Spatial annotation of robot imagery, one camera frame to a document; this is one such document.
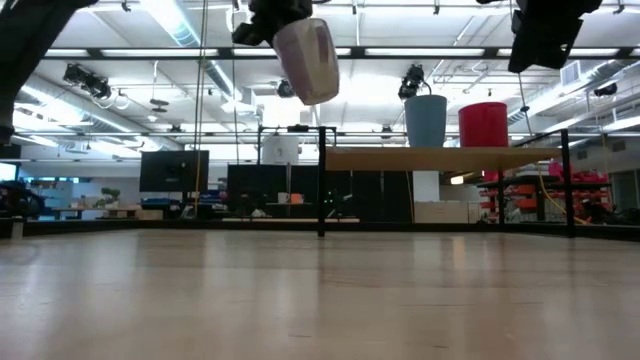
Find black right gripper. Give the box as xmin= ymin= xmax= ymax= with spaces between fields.
xmin=506 ymin=0 xmax=604 ymax=75

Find green potted plant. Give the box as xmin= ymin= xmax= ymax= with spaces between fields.
xmin=96 ymin=186 xmax=122 ymax=210

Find wooden shelf with black frame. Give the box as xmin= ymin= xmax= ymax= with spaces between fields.
xmin=316 ymin=125 xmax=577 ymax=239

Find rack with red bins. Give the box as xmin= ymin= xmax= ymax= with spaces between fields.
xmin=477 ymin=158 xmax=614 ymax=225

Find yellow cable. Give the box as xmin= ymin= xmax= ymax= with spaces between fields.
xmin=192 ymin=0 xmax=210 ymax=217

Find white column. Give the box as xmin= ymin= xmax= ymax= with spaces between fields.
xmin=261 ymin=134 xmax=301 ymax=166

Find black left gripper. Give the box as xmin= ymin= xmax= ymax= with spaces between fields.
xmin=230 ymin=0 xmax=314 ymax=48

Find black partition panels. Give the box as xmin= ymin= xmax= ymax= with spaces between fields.
xmin=226 ymin=163 xmax=415 ymax=224

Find red plastic cup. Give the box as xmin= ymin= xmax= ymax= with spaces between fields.
xmin=457 ymin=101 xmax=510 ymax=149

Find blue plastic cup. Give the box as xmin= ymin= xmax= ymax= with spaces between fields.
xmin=403 ymin=94 xmax=449 ymax=149

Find black computer monitor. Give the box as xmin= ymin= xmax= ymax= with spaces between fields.
xmin=138 ymin=149 xmax=211 ymax=194

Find purple mug with white handle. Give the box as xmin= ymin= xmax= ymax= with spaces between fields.
xmin=272 ymin=17 xmax=341 ymax=107

